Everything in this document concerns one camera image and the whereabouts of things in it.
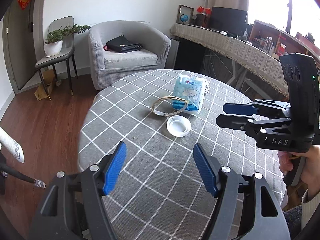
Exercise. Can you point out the black monitor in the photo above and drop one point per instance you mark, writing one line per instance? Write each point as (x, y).
(229, 20)

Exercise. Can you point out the wooden bookshelf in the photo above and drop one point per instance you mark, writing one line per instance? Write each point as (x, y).
(261, 31)

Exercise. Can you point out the person's right hand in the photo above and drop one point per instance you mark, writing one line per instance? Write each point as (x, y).
(310, 173)

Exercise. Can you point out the grey dining chair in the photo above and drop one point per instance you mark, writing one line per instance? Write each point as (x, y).
(66, 53)

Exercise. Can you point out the white plastic lid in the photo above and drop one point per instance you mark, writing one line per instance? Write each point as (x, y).
(178, 126)

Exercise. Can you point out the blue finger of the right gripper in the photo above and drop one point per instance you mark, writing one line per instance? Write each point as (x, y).
(239, 109)

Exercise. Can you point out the dark table leg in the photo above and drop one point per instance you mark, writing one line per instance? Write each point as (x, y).
(11, 171)

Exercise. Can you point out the beige lace desk cloth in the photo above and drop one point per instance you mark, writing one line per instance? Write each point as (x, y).
(251, 58)

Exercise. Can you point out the red door decoration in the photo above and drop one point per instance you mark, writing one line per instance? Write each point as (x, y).
(23, 3)

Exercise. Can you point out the wooden picture frame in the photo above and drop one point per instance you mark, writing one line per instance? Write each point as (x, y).
(182, 9)

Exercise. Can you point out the potted green plant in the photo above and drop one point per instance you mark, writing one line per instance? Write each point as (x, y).
(54, 40)

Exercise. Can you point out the grey armchair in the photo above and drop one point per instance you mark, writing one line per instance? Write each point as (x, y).
(108, 66)

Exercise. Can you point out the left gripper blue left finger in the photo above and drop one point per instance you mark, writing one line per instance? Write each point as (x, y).
(113, 168)

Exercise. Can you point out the cardboard box on floor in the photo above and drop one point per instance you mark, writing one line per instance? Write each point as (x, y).
(45, 88)

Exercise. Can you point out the small blue globe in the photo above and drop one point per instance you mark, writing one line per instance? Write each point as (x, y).
(184, 19)

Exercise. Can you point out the grey checked tablecloth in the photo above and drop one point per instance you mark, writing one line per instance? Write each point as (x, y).
(159, 193)

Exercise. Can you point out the light blue tissue pack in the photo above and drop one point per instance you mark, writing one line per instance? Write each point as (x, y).
(193, 89)

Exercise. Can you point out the black bag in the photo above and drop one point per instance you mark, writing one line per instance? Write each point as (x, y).
(121, 45)

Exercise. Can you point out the grey door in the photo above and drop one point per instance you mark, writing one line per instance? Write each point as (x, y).
(22, 42)

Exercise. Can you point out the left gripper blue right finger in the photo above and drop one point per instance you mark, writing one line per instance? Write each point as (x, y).
(206, 169)

